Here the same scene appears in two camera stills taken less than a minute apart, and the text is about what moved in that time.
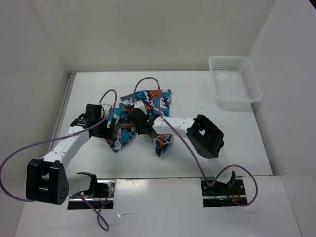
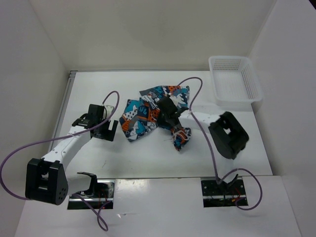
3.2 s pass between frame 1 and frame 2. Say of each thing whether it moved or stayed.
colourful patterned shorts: moved
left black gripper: stayed
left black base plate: stayed
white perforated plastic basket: stayed
